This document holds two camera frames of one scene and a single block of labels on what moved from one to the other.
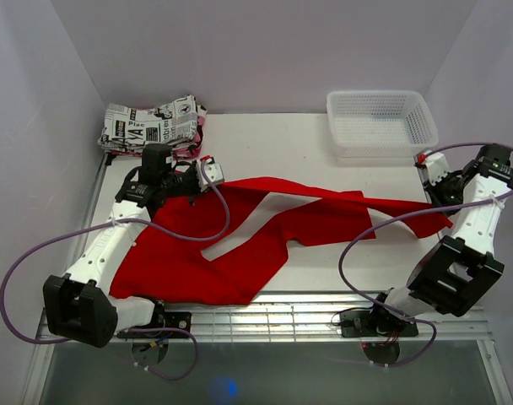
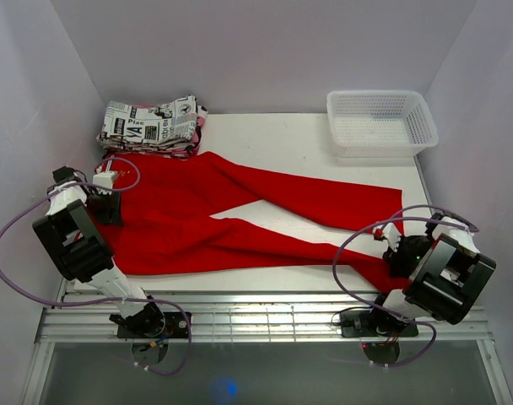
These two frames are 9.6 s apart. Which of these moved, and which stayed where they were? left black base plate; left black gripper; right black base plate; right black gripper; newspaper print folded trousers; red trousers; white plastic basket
Moved: red trousers; right black gripper; left black gripper
Stayed: newspaper print folded trousers; left black base plate; white plastic basket; right black base plate
